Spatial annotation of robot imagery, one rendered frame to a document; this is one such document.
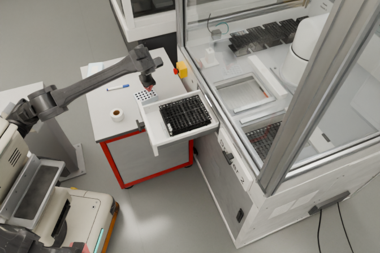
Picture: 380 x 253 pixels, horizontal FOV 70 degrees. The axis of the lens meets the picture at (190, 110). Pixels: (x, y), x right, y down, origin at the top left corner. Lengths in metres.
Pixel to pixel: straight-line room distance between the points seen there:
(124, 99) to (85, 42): 1.93
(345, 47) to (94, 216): 1.64
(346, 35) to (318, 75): 0.11
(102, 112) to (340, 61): 1.31
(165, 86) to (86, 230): 0.98
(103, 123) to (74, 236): 0.70
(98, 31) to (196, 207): 2.46
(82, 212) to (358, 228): 1.85
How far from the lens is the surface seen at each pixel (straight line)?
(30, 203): 1.14
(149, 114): 1.47
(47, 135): 1.98
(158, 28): 2.00
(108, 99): 1.69
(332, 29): 0.62
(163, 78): 1.76
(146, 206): 2.12
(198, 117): 1.37
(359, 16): 0.57
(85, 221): 1.88
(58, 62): 3.35
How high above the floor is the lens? 1.97
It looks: 51 degrees down
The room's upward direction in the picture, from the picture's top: straight up
